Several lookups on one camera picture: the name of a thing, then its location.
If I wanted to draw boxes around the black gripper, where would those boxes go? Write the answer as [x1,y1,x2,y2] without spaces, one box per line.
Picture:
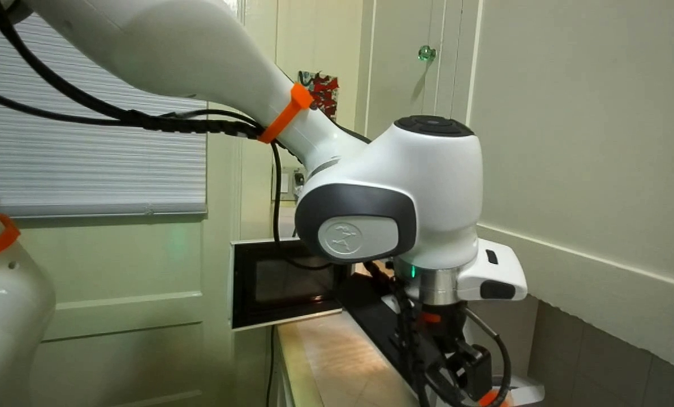
[415,303,501,407]

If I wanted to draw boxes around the large white window blinds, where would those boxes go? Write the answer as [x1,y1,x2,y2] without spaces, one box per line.
[0,13,211,222]

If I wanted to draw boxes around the black monitor screen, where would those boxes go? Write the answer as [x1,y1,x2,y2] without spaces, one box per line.
[230,238,352,333]

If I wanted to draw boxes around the cabinet door with green knob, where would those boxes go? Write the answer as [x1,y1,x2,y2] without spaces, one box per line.
[351,0,480,144]

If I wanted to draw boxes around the red wall picture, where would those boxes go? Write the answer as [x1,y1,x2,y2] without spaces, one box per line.
[299,68,342,119]

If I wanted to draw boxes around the white panelled door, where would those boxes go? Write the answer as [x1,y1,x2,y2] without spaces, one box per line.
[19,216,209,407]

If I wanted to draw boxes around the white orange box blue circle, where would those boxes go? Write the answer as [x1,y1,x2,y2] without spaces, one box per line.
[494,374,547,407]

